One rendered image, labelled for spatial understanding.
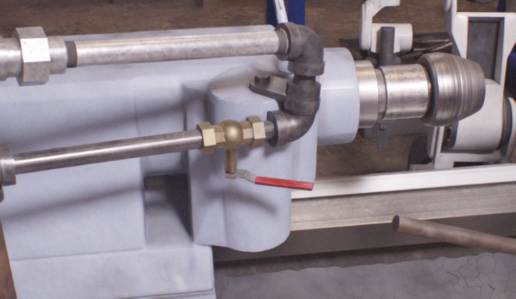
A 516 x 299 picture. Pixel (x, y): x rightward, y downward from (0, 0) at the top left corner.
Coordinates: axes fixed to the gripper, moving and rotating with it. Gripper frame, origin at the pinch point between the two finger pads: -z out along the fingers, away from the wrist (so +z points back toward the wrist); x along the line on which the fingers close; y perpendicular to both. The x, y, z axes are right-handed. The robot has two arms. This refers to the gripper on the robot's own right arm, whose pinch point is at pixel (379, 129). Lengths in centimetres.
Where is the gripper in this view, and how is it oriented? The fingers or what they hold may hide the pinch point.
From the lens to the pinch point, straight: 198.7
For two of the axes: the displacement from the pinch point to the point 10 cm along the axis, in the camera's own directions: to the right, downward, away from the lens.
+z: 0.1, -9.6, -2.9
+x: -0.3, 2.9, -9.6
